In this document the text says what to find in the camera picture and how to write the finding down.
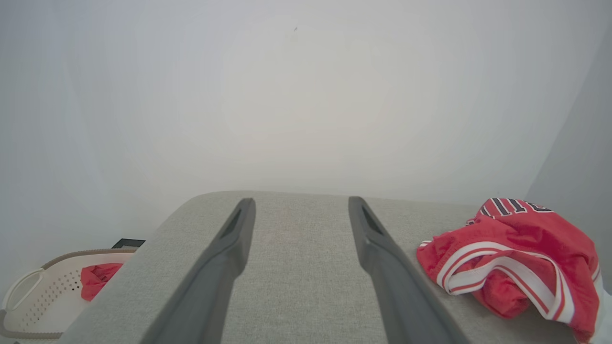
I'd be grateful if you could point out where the grey fabric sofa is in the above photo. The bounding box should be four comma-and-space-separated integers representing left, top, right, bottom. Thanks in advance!
57, 190, 593, 344

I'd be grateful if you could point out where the red basketball jersey white trim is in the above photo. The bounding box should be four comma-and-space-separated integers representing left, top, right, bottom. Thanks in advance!
416, 197, 612, 344

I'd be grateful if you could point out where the plain red garment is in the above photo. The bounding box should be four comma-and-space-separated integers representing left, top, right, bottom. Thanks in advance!
80, 263, 124, 301

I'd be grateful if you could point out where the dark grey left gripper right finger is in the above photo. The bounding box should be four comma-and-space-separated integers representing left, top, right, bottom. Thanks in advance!
348, 196, 471, 344

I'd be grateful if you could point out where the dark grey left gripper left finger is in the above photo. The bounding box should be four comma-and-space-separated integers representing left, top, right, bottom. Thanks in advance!
141, 198, 256, 344

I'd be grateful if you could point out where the cream perforated laundry basket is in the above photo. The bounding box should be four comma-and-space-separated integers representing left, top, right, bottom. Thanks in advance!
0, 248, 139, 341

